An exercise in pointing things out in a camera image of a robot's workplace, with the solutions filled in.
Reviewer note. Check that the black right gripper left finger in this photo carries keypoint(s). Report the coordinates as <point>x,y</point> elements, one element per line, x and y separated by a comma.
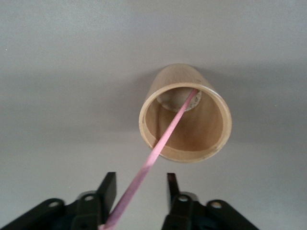
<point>96,206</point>

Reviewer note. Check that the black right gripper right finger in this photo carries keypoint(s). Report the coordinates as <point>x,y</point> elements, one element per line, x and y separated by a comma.
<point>182,208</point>

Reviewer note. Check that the bamboo cup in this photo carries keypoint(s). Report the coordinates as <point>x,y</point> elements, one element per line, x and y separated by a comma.
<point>192,139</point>

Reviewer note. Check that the pink chopstick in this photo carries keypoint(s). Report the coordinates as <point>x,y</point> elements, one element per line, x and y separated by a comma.
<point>165,136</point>

